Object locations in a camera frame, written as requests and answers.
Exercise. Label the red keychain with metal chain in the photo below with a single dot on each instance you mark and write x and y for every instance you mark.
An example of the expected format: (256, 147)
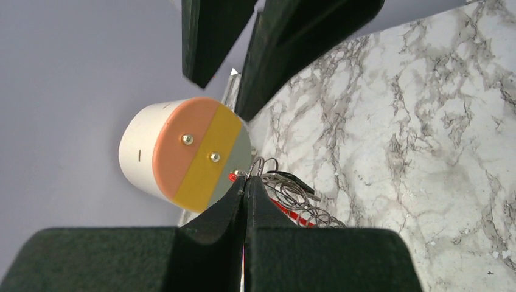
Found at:
(293, 201)

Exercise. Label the round pastel drawer cabinet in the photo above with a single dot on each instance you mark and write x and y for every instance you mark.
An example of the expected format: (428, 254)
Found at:
(185, 151)

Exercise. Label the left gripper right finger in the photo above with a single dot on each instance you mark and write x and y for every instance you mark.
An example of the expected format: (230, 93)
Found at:
(281, 256)

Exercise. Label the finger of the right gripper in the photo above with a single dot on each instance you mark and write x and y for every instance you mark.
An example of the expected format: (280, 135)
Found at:
(210, 28)
(288, 36)

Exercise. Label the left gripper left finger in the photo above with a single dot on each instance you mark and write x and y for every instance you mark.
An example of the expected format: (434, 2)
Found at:
(203, 255)

